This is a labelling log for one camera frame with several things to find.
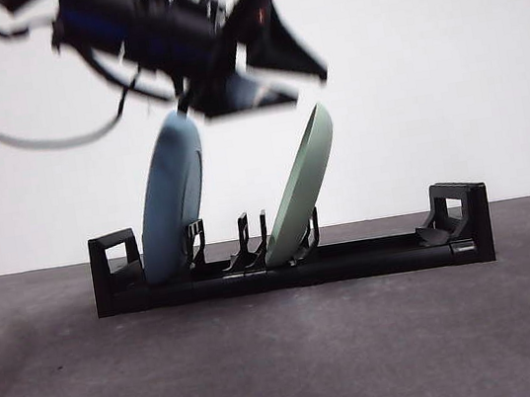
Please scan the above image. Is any pale green round plate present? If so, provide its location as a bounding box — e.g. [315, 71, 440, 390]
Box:
[243, 101, 354, 268]

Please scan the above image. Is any light blue round plate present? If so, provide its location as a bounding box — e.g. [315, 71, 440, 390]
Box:
[121, 107, 222, 287]

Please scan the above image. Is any black plastic plate rack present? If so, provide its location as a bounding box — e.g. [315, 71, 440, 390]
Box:
[85, 174, 497, 320]

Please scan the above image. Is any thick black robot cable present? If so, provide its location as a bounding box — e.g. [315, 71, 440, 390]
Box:
[0, 0, 137, 158]

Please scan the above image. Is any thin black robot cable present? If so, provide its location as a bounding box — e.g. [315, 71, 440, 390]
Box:
[0, 0, 66, 42]

